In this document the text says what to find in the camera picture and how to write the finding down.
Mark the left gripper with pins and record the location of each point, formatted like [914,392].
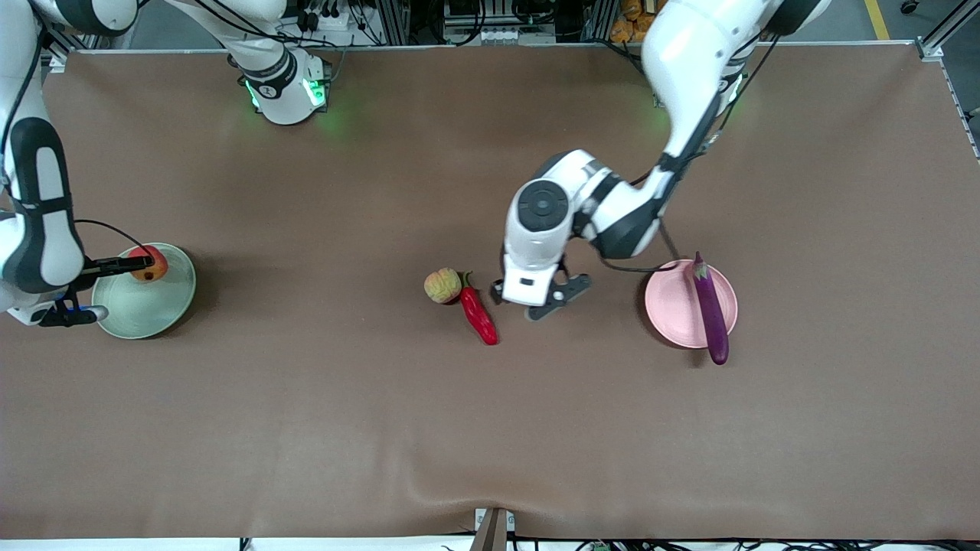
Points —
[496,291]

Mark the red chili pepper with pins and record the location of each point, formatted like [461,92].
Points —
[478,315]

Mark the red pomegranate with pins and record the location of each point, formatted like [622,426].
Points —
[161,264]

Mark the yellow pink peach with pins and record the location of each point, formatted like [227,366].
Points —
[442,285]

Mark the purple eggplant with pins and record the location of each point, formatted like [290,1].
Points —
[712,314]

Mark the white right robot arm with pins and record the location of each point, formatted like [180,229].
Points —
[283,99]

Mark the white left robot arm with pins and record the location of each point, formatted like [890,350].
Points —
[689,61]

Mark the light green round plate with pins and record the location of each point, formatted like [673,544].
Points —
[153,306]

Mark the brown table mat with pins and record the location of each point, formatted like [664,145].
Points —
[490,421]

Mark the pink round plate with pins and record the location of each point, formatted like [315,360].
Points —
[674,306]

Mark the white terminal block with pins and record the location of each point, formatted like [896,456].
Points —
[498,35]

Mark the pile of orange toy food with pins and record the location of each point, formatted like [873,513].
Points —
[632,19]

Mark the white power strip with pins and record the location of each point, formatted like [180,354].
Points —
[329,21]

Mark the aluminium frame post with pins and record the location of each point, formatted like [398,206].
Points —
[930,50]
[57,61]

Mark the metal table edge bracket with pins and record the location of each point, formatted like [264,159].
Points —
[494,532]

